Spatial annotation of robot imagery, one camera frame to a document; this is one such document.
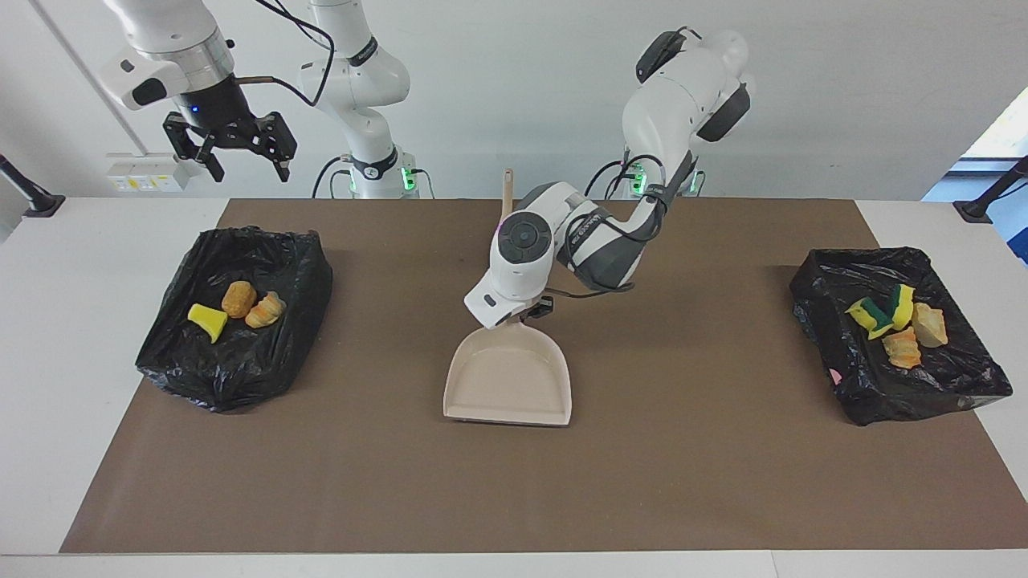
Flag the white wall socket box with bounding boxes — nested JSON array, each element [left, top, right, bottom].
[[106, 153, 202, 193]]

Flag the yellow sponge piece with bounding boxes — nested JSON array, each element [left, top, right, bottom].
[[889, 283, 917, 332], [844, 296, 897, 341], [187, 303, 228, 344]]

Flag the small striped croissant toy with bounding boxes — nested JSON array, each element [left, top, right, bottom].
[[881, 326, 924, 371]]

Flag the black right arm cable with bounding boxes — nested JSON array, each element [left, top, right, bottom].
[[233, 0, 337, 109]]

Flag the black bag bin pink spot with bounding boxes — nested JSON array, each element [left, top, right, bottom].
[[789, 246, 1014, 426]]

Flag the striped sliced bread toy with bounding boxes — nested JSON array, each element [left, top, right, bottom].
[[912, 302, 949, 349]]

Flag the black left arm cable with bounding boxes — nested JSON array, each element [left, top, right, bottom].
[[550, 153, 671, 300]]

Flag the brown bread roll toy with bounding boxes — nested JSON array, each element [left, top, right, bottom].
[[222, 280, 258, 319]]

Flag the pale crusty bread toy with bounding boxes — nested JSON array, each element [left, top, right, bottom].
[[245, 291, 287, 329]]

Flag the beige plastic dustpan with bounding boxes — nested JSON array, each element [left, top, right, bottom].
[[443, 315, 573, 427]]

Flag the black bag lined bin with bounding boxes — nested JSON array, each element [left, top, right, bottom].
[[135, 226, 333, 414]]

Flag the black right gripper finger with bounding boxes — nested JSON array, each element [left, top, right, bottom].
[[163, 112, 226, 184], [239, 112, 299, 184]]

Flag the bright window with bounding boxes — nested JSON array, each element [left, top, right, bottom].
[[922, 84, 1028, 266]]

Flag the black base cable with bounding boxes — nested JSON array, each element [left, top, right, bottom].
[[312, 155, 354, 200], [584, 159, 643, 200]]

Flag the brown table mat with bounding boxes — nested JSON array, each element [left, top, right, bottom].
[[60, 198, 1028, 555]]

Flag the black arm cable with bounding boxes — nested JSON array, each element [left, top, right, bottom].
[[233, 0, 337, 109], [550, 153, 671, 300]]

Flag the white wall conduit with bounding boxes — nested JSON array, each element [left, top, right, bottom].
[[31, 0, 145, 155]]

